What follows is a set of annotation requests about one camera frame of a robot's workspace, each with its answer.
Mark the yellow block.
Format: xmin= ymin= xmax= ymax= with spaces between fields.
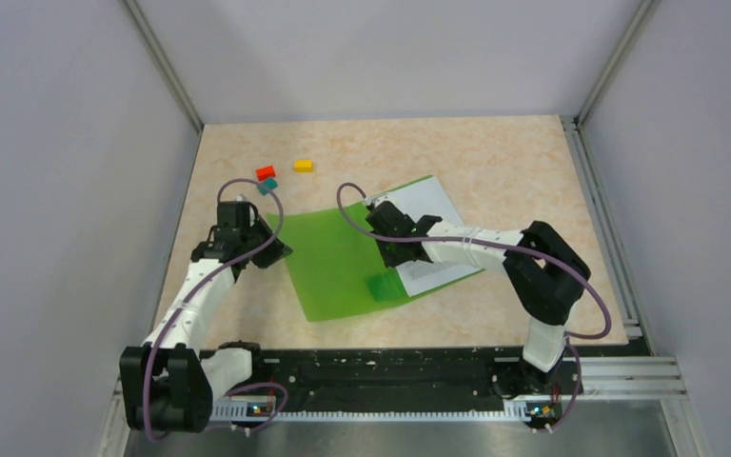
xmin=293 ymin=159 xmax=314 ymax=172

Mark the red block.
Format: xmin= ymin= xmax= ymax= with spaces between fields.
xmin=255 ymin=166 xmax=277 ymax=182

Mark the aluminium frame post right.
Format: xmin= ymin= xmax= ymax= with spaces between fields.
xmin=573 ymin=0 xmax=662 ymax=130

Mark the aluminium front rail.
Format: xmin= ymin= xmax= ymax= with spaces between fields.
xmin=112 ymin=356 xmax=688 ymax=424

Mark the aluminium side rail right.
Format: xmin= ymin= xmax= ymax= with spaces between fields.
xmin=560 ymin=116 xmax=644 ymax=340

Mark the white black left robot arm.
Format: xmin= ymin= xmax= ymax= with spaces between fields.
xmin=119 ymin=196 xmax=292 ymax=435

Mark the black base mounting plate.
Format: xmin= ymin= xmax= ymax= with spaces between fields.
xmin=249 ymin=347 xmax=583 ymax=413

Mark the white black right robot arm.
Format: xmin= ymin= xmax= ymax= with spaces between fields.
xmin=365 ymin=198 xmax=591 ymax=392

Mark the teal block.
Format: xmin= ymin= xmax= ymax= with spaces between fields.
xmin=257 ymin=177 xmax=278 ymax=195

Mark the green plastic folder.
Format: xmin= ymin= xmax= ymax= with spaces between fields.
xmin=279 ymin=208 xmax=480 ymax=323

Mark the printed paper sheet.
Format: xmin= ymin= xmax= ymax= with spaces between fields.
xmin=371 ymin=176 xmax=480 ymax=297

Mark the aluminium frame post left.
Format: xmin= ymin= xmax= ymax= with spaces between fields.
xmin=119 ymin=0 xmax=205 ymax=134

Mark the aluminium frame post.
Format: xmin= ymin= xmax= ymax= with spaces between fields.
xmin=573 ymin=0 xmax=662 ymax=130
xmin=119 ymin=0 xmax=205 ymax=134

